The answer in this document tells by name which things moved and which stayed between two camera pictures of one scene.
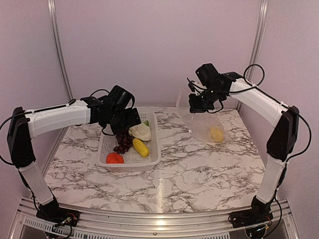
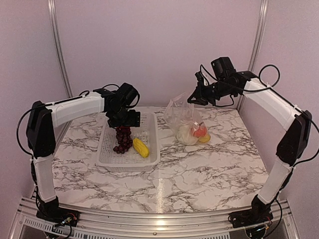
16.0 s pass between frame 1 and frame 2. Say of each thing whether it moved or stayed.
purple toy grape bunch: stayed
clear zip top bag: moved
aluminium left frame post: stayed
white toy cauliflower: moved
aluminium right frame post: stayed
